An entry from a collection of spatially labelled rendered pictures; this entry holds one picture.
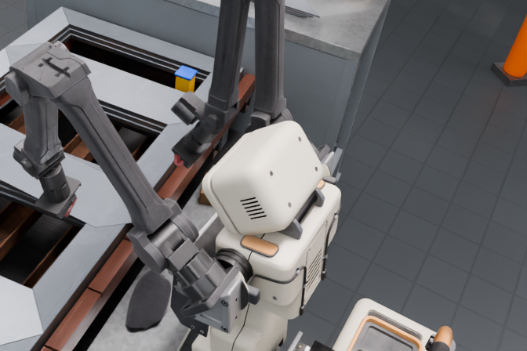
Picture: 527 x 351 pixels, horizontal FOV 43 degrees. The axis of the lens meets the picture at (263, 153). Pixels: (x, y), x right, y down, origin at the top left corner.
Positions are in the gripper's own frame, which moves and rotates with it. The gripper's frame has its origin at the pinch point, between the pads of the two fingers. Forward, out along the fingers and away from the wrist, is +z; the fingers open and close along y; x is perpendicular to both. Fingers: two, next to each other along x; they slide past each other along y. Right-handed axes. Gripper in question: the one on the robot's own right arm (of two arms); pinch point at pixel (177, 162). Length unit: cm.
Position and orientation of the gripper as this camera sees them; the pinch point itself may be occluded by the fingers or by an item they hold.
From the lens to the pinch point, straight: 180.4
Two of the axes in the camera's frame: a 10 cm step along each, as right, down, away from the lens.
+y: -4.6, 5.3, -7.1
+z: -5.1, 4.9, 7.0
